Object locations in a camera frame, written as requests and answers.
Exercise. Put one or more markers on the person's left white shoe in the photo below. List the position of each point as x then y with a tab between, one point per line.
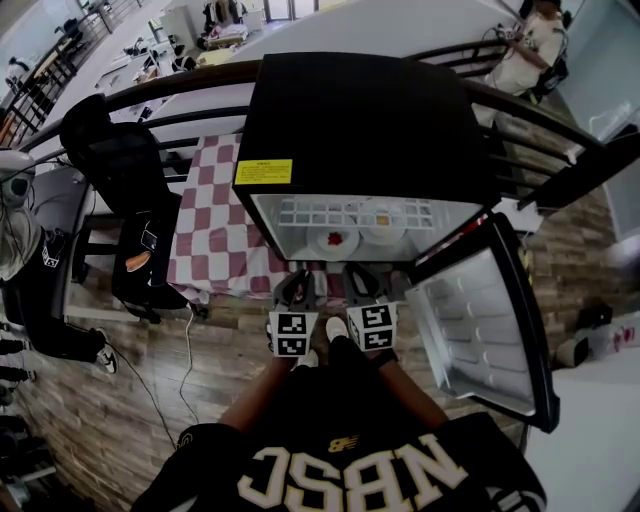
308	359

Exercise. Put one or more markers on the person's left forearm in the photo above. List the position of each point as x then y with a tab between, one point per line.
260	395

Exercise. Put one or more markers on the black bag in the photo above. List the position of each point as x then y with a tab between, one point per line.
595	315

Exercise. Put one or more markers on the black mesh office chair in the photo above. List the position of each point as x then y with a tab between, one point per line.
115	150

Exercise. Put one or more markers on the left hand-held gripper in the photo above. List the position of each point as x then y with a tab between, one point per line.
292	332

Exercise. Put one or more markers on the person's black lettered shirt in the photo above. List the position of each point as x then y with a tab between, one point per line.
350	440

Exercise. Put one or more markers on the orange oblong object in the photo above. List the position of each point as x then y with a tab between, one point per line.
137	261

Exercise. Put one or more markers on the yellow sticker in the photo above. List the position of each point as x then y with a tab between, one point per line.
263	171

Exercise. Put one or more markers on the grey desk with white legs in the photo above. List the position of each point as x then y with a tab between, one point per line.
60	205

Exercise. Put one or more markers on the black wristband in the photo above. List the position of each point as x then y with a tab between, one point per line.
387	358

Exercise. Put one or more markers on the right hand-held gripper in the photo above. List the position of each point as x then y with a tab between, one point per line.
372	325

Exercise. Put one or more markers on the tan bread piece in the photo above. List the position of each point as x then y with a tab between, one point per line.
382	220

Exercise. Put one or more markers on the person's white shoe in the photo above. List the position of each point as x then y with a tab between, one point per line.
308	359
336	327

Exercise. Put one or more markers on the black mini fridge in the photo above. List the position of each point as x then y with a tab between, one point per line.
360	125

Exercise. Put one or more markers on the person's right forearm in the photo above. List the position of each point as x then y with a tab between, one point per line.
415	395

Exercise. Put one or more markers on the white box red print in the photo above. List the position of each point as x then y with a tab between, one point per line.
600	342

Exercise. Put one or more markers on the white plate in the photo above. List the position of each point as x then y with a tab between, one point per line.
385	235
320	243

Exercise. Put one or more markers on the black metal railing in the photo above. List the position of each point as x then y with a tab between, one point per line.
575	175

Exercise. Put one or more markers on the dark red small object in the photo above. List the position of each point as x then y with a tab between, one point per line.
336	240

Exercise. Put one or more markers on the person's right white shoe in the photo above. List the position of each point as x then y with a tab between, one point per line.
336	327

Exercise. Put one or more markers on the person's black trousers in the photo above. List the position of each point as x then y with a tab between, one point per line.
345	395

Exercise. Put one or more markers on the white table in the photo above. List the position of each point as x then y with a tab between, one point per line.
595	450

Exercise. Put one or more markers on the red white checkered tablecloth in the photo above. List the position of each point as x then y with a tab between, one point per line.
215	240

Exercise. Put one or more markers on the black phone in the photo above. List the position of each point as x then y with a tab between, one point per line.
149	239

